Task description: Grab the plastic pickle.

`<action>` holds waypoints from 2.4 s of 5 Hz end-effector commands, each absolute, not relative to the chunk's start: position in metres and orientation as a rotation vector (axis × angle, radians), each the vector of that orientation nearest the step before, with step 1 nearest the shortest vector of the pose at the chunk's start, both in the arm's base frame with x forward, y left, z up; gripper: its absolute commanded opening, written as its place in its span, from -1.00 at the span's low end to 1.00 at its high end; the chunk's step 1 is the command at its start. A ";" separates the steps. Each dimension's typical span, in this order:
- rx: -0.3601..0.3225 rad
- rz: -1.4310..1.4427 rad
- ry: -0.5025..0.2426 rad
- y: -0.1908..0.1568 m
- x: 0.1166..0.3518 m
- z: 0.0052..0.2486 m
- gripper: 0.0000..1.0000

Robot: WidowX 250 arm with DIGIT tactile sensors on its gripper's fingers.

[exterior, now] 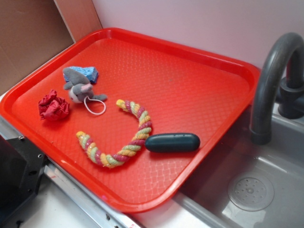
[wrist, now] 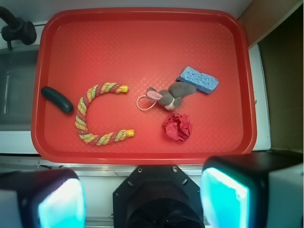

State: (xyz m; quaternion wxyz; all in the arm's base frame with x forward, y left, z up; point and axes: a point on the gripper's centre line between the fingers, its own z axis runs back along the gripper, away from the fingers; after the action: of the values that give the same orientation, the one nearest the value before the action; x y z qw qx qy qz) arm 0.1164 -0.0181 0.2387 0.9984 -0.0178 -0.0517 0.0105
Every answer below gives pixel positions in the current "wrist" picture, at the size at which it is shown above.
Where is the metal sink basin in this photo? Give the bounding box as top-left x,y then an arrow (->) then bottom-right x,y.
0,46 -> 38,131

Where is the dark green plastic pickle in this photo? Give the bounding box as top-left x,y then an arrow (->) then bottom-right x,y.
41,86 -> 74,114

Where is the red plastic tray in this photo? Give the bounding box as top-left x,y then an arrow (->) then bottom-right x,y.
31,8 -> 257,165

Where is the grey plush mouse toy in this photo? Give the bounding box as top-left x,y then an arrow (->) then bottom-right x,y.
136,82 -> 196,111

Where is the blue sponge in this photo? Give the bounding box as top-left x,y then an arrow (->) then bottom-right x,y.
176,66 -> 219,94

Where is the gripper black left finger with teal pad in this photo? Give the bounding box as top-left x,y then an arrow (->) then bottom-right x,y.
0,169 -> 86,228

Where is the black faucet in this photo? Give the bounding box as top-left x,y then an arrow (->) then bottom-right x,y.
0,6 -> 37,51

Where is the multicolour twisted rope toy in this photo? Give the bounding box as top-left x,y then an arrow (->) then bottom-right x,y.
75,82 -> 135,146

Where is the crumpled red paper ball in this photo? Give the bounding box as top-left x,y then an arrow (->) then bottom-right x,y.
162,114 -> 193,143

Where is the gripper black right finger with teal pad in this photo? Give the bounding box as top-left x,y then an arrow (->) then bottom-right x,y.
200,152 -> 304,228

